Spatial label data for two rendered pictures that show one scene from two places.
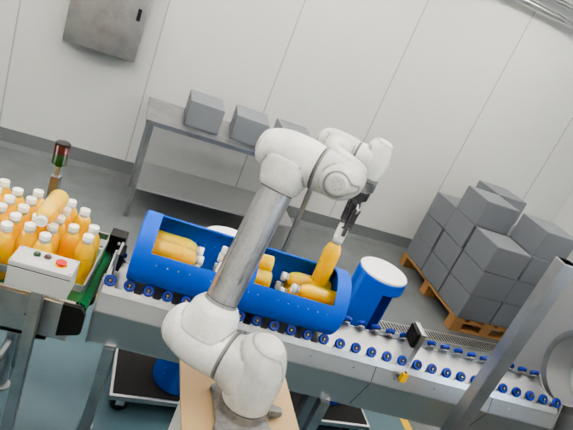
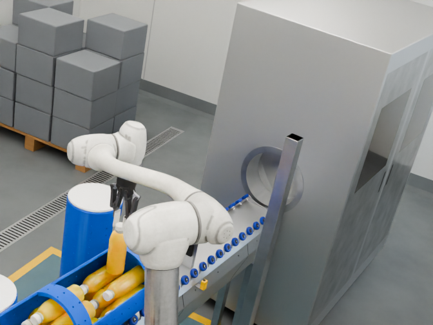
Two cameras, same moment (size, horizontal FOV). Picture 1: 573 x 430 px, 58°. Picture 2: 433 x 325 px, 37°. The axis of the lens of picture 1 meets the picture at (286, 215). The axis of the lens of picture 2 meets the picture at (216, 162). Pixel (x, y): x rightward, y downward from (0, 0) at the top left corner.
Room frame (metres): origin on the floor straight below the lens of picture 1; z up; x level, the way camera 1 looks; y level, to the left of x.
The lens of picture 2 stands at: (0.34, 1.17, 2.78)
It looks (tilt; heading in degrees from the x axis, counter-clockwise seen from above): 26 degrees down; 311
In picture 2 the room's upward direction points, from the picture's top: 12 degrees clockwise
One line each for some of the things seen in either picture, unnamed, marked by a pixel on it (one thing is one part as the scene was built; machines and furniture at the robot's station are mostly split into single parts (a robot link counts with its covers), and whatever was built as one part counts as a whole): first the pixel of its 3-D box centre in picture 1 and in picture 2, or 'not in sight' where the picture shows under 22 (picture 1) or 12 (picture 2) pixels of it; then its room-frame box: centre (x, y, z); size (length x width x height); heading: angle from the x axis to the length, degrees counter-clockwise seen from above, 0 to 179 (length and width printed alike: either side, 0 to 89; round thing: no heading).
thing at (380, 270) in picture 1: (384, 270); (95, 196); (2.63, -0.62, 1.03); 0.28 x 0.28 x 0.01
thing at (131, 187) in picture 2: (356, 200); (125, 185); (1.96, -0.23, 1.55); 0.08 x 0.07 x 0.09; 14
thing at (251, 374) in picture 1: (255, 368); not in sight; (1.24, -0.09, 1.18); 0.18 x 0.16 x 0.22; 77
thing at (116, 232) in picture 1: (116, 243); not in sight; (1.95, 0.64, 0.95); 0.10 x 0.07 x 0.10; 13
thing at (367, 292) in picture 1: (350, 333); (87, 267); (2.63, -0.62, 0.59); 0.28 x 0.28 x 0.88
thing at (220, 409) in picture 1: (248, 405); not in sight; (1.24, -0.12, 1.04); 0.22 x 0.18 x 0.06; 111
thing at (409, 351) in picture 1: (411, 341); (185, 251); (2.07, -0.75, 1.00); 0.10 x 0.04 x 0.15; 13
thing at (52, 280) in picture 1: (43, 272); not in sight; (1.43, 0.68, 1.05); 0.20 x 0.10 x 0.10; 103
